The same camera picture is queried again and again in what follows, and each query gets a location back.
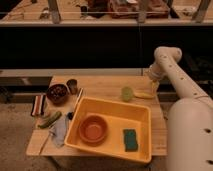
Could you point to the green kitchen sponge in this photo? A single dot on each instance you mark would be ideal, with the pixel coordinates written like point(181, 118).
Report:
point(130, 140)

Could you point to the grey blue cloth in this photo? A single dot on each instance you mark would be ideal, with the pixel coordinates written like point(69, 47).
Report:
point(59, 130)

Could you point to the green cucumber toy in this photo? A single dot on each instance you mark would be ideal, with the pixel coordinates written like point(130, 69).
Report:
point(50, 120)

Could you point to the yellow plastic tub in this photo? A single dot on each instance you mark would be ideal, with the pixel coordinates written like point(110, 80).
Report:
point(119, 116)

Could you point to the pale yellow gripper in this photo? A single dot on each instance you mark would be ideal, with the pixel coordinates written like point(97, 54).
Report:
point(155, 86)

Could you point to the orange plastic bowl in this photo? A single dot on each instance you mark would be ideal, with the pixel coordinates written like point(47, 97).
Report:
point(93, 130)

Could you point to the wooden handled brush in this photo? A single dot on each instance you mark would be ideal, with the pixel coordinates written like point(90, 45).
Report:
point(71, 113)

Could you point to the dark red bowl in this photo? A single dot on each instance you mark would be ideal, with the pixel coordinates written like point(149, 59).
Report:
point(57, 93)

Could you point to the yellow banana toy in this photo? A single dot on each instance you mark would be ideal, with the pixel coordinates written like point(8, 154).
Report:
point(143, 95)

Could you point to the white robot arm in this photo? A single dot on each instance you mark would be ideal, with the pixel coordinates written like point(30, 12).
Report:
point(190, 119)

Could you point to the small metal cup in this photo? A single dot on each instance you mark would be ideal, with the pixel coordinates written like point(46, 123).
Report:
point(72, 85)

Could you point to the small wooden table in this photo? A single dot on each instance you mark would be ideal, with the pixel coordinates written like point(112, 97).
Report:
point(108, 88)

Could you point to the green plastic cup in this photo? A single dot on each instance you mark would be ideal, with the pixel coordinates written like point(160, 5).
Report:
point(126, 94)

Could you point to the wooden stick utensil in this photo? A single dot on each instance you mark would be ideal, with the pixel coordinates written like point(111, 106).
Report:
point(43, 145)

